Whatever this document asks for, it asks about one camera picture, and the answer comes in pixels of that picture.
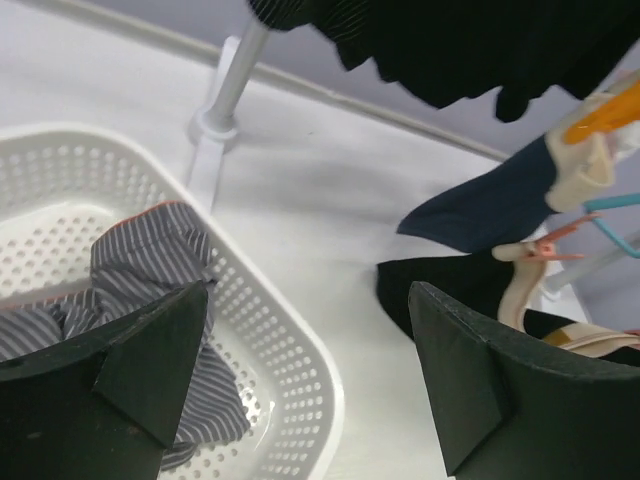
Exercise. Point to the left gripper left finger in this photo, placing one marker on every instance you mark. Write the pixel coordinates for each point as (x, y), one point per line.
(105, 404)

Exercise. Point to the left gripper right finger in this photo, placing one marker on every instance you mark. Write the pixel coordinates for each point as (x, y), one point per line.
(508, 406)

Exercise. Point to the black underwear beige waistband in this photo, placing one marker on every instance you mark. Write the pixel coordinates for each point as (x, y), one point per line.
(499, 283)

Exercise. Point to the grey striped underwear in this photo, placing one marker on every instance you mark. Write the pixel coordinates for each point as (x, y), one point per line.
(132, 264)

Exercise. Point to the navy blue underwear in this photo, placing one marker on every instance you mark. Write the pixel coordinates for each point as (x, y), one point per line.
(508, 203)

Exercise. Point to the blue plastic clip hanger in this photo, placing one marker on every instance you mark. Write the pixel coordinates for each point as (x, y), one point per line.
(622, 243)

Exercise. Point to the white perforated plastic basket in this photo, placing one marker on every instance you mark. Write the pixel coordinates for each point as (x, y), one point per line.
(64, 184)

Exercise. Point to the metal clothes rack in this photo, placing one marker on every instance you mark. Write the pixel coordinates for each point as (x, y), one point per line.
(213, 129)

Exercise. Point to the front black shorts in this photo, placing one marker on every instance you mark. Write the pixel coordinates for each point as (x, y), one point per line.
(445, 51)

